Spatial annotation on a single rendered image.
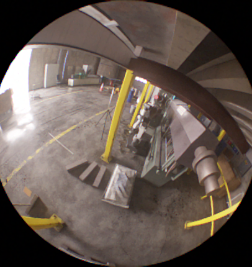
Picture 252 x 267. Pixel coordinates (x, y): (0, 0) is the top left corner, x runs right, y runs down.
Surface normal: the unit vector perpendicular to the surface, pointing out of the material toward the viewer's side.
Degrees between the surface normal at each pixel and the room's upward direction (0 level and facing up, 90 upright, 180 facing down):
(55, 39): 90
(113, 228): 0
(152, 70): 90
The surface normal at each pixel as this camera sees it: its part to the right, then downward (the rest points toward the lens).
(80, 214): 0.29, -0.77
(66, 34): 0.89, 0.44
